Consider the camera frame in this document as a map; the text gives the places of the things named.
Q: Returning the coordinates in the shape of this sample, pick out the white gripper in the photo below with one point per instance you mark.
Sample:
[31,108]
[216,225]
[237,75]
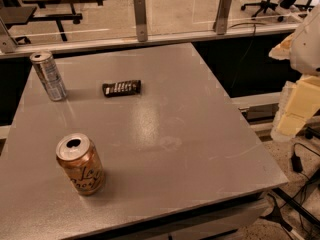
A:
[308,50]

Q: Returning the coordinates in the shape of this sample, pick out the black rxbar chocolate bar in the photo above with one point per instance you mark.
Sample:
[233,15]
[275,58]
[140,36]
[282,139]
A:
[124,88]

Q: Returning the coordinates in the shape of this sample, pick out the orange lacroix can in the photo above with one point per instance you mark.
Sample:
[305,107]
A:
[78,157]

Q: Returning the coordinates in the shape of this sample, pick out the silver blue redbull can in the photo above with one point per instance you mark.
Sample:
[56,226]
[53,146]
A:
[47,71]

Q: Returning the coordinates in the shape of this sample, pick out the dark background table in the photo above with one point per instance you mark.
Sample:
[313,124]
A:
[59,18]

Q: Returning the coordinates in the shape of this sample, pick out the dark background desk left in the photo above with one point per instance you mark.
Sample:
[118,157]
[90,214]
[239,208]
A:
[17,16]

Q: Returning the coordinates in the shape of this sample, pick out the right metal glass bracket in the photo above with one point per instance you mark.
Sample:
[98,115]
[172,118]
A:
[221,21]

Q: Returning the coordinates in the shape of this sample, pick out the metal glass bracket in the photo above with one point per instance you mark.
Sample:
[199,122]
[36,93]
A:
[7,43]
[221,21]
[140,20]

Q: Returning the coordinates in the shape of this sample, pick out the middle metal glass bracket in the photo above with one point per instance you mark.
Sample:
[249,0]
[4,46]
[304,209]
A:
[140,20]

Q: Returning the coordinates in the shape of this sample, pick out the left metal glass bracket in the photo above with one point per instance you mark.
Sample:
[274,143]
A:
[7,43]

